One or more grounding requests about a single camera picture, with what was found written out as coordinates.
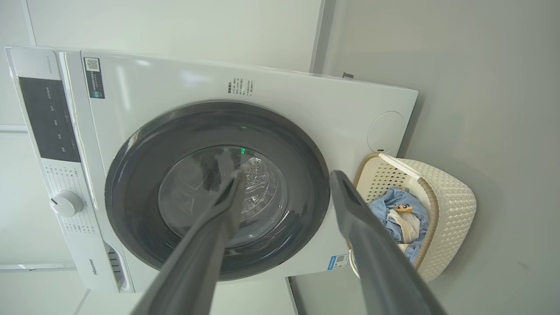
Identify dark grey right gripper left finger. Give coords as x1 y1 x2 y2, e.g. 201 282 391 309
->
130 170 246 315

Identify white washing machine dial knob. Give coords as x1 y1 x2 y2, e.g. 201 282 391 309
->
49 190 84 218

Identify dark washing machine display panel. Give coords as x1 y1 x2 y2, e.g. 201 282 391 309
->
17 77 81 163

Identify blue cartoon print garment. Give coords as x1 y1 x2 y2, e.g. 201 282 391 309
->
394 238 427 264

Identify black QR code sticker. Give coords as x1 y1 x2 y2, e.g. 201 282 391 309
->
83 57 106 99

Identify washing machine door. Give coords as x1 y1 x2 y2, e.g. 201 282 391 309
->
104 101 331 281

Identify blue cartoon garment cream lining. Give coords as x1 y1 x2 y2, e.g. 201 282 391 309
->
368 187 431 245

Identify white front-load washing machine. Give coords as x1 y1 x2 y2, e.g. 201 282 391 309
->
5 46 419 294

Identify cream perforated laundry basket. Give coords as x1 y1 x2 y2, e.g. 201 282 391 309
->
348 152 477 283

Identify blue energy label sticker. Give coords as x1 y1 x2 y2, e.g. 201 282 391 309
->
327 253 350 271

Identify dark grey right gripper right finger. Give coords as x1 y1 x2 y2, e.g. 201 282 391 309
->
329 171 447 315

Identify round white filter cover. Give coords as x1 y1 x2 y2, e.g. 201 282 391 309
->
367 111 405 154

